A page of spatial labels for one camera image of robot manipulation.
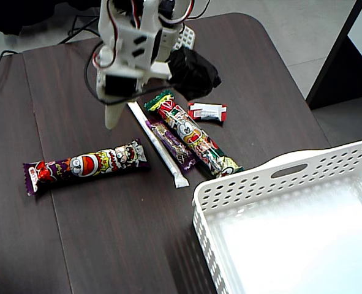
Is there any black crumpled bundle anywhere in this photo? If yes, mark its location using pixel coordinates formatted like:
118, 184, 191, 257
167, 45, 222, 100

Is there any black floor cable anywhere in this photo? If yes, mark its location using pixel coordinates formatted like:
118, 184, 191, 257
58, 13, 102, 45

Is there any white perforated plastic tray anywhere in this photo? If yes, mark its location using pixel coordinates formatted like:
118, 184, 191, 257
192, 137, 362, 294

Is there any thin purple candy stick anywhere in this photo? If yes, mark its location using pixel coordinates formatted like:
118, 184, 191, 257
145, 119, 197, 172

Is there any white paper stick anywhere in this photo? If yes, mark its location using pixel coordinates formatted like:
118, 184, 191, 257
127, 102, 190, 189

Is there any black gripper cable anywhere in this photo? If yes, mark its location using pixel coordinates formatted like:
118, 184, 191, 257
84, 42, 175, 104

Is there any dark furniture frame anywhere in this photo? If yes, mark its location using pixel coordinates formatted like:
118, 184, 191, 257
305, 0, 362, 110

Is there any white gridded plastic piece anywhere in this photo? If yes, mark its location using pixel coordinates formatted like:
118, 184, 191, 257
173, 26, 197, 51

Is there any red white candy packet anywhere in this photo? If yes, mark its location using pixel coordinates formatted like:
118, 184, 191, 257
187, 102, 228, 123

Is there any green cartoon snack stick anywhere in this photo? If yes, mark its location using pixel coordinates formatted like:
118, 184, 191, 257
143, 91, 244, 179

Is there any black object on floor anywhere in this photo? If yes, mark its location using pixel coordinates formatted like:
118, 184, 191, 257
0, 0, 104, 35

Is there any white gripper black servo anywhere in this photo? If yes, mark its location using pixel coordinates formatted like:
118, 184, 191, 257
95, 23, 182, 130

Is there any purple cartoon snack stick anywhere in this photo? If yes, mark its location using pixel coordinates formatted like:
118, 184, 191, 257
23, 139, 151, 197

